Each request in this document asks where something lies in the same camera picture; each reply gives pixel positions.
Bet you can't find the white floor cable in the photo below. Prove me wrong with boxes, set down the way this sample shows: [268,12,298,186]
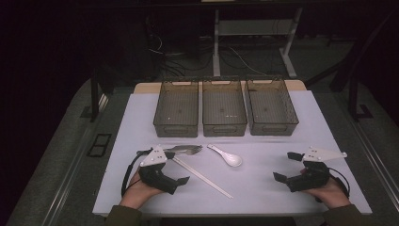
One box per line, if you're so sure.
[230,46,268,77]

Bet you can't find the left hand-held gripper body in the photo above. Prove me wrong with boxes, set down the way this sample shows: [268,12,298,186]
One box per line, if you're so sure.
[138,144,179,196]

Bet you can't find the right hand-held gripper cable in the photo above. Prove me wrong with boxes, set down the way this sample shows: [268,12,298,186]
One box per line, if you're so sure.
[327,167,351,200]

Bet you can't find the white chopstick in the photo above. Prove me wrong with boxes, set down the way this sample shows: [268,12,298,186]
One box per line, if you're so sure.
[171,155,234,200]

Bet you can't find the left hand-held gripper cable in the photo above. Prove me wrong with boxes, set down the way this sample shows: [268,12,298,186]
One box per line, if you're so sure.
[120,149,154,198]

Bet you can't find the white ceramic spoon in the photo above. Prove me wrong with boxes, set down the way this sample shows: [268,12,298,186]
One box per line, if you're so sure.
[206,143,244,168]

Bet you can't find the person's right hand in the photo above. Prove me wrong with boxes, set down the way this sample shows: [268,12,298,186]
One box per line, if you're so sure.
[299,168,351,210]

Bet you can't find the white table cover sheet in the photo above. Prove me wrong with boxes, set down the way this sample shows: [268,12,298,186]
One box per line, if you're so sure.
[92,89,373,218]

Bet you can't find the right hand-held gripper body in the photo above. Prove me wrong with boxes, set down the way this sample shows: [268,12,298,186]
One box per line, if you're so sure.
[285,146,348,193]

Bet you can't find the white metal desk frame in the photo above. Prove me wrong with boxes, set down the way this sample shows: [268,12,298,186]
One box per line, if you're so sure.
[212,8,304,79]

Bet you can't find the transparent grey plastic bin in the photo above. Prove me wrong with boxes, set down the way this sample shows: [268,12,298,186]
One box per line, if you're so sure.
[201,78,248,137]
[152,79,200,138]
[245,76,300,137]

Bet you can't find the person's left hand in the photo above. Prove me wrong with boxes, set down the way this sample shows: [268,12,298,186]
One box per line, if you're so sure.
[120,168,164,210]

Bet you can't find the bundle of black floor cables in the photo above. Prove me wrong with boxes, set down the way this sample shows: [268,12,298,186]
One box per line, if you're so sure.
[145,15,215,79]

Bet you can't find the hand-held gripper cable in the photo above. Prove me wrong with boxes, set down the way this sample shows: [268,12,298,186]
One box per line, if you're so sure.
[327,167,351,200]
[120,149,154,198]

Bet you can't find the black metal stand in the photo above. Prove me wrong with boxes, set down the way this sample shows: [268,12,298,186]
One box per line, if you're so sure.
[304,8,399,121]
[79,70,110,123]

